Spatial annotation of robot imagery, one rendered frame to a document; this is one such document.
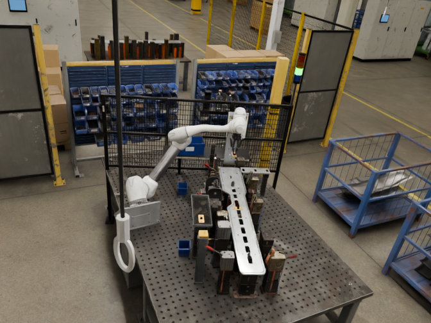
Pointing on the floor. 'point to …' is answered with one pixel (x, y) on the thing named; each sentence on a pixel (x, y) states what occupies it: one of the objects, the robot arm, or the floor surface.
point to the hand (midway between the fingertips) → (235, 150)
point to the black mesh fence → (176, 128)
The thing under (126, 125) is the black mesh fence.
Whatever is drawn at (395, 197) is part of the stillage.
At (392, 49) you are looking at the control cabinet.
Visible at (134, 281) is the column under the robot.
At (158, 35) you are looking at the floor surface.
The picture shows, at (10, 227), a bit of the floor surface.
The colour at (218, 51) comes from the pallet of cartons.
